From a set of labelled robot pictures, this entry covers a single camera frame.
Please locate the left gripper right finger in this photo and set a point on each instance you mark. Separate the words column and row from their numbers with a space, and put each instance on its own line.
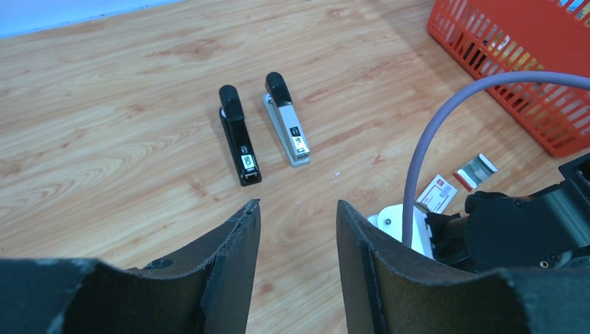
column 390, row 288

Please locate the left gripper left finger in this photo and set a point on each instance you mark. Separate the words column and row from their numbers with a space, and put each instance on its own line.
column 204, row 287

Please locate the red white staple box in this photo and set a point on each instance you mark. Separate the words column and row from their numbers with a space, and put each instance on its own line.
column 437, row 196

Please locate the grey and black stapler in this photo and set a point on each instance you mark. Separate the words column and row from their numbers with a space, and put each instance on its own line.
column 279, row 105

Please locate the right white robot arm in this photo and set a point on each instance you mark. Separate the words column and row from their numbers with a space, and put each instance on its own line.
column 548, row 229

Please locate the red plastic basket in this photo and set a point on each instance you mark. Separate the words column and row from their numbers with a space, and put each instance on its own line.
column 492, row 37

